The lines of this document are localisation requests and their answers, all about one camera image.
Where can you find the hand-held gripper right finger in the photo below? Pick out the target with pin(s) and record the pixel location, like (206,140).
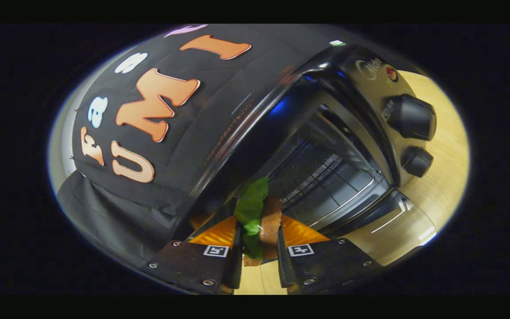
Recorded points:
(283,261)

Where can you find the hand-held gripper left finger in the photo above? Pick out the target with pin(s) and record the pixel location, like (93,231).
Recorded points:
(236,257)

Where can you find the black toaster oven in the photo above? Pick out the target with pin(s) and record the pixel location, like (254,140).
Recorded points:
(370,102)

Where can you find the lettuce sandwich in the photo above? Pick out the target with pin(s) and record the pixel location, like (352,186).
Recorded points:
(250,208)

